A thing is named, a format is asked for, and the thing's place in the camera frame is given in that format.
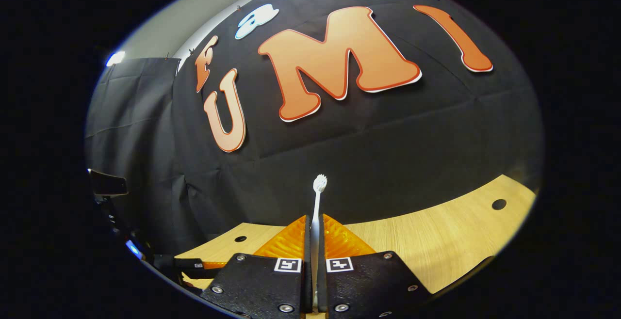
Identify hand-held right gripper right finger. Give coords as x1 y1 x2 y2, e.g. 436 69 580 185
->
317 214 432 317

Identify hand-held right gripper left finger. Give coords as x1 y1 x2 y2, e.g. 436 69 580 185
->
200 215 311 317

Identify white toothbrush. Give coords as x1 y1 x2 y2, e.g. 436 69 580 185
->
310 174 328 310

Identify wooden desktop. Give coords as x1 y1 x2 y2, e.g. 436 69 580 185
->
174 174 537 294

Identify black backdrop cloth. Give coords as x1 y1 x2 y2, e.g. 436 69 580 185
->
85 0 544 257

